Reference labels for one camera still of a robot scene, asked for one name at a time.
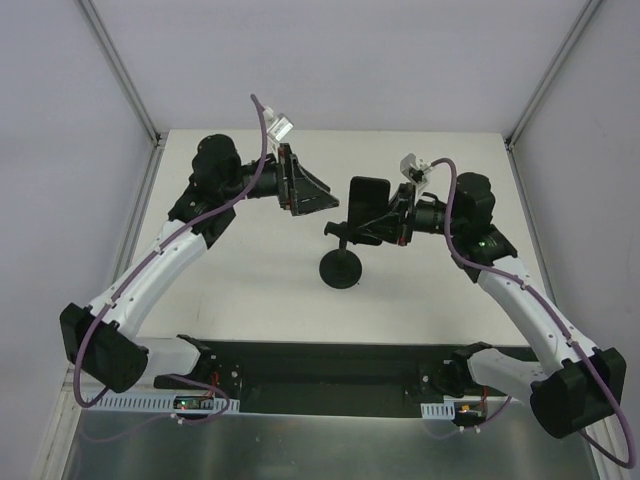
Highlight black smartphone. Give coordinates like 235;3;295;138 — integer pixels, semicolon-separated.
347;176;391;230

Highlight black round-base phone stand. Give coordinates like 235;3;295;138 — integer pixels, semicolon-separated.
319;222;362;290

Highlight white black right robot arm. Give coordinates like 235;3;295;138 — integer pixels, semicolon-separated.
347;172;626;438

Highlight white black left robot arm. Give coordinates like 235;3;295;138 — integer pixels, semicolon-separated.
60;134;339;393

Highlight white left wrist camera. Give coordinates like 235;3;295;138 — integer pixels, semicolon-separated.
263;107;294;151

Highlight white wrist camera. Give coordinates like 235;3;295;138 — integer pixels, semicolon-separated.
399;153;433;193
263;107;294;151

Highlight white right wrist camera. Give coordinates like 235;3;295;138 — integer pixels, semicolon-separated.
399;153;433;193

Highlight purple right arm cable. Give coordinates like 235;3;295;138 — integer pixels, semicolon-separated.
424;157;632;470

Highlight white right cable duct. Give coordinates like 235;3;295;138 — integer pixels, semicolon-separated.
420;401;456;421

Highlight white cable duct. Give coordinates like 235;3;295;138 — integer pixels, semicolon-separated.
93;393;240;415
420;401;456;421

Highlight aluminium left frame post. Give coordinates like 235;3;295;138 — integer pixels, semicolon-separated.
74;0;162;146

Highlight aluminium frame post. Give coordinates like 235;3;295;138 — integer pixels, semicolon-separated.
74;0;162;146
505;0;605;152

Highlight aluminium right frame post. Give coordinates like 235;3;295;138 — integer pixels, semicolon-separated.
505;0;605;152

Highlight white left cable duct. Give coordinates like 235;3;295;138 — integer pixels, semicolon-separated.
93;393;240;415

